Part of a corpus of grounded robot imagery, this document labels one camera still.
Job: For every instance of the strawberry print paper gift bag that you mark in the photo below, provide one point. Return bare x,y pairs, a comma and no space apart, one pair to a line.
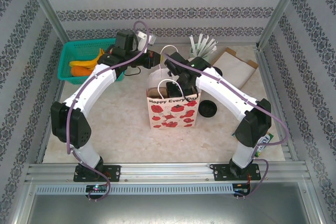
170,113

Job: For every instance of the stack of black lids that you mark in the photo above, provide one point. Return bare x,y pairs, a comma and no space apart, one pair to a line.
208,108

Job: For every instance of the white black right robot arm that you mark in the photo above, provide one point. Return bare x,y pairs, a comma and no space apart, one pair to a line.
223,90

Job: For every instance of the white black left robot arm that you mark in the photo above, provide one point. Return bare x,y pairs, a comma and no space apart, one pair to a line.
92,90

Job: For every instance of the pale green straw holder cup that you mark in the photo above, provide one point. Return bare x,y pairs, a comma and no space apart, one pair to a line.
206,57

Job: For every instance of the white wrapped straw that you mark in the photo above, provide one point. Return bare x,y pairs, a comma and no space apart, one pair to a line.
205,44
214,51
200,41
209,45
213,45
193,44

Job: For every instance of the teal plastic basket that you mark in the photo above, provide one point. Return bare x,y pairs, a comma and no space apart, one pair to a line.
84,48

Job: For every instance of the stack of white napkins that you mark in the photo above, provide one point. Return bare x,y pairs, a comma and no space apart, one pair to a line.
236,66

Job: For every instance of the yellow banana bunch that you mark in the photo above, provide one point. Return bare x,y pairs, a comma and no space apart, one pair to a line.
81,64

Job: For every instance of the orange toy fruit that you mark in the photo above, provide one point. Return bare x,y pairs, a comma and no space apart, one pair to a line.
80,71

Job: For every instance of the brown cardboard napkin tray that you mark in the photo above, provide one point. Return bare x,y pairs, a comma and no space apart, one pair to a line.
252,64

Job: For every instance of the yellow green candy bag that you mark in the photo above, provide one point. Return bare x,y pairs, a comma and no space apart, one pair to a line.
266,140

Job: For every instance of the small circuit board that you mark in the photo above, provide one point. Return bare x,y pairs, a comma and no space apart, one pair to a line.
241,190
95,188

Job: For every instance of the aluminium mounting rail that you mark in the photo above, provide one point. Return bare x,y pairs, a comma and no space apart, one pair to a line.
168,172

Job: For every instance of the aluminium frame post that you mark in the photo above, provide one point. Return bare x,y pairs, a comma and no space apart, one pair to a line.
280,9
46,9

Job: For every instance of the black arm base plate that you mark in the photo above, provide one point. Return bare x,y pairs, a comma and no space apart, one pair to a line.
114,174
219,172

